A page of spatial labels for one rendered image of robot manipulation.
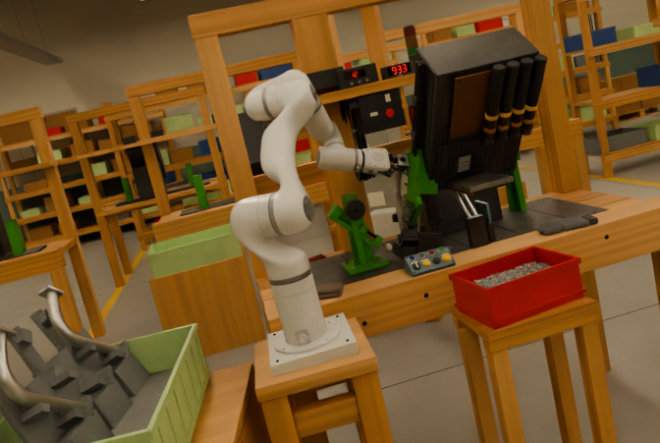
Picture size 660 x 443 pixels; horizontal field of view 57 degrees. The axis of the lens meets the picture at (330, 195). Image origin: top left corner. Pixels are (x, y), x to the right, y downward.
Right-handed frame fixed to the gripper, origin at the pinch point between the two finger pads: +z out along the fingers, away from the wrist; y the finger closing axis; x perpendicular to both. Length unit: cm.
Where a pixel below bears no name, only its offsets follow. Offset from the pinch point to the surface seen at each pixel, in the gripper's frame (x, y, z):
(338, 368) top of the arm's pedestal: -15, -86, -37
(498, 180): -21.4, -23.1, 23.8
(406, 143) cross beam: 18.3, 28.3, 13.7
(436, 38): 367, 595, 285
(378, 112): -3.0, 23.4, -5.8
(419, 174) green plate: -7.7, -11.1, 3.0
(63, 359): -1, -77, -105
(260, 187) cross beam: 36, 13, -47
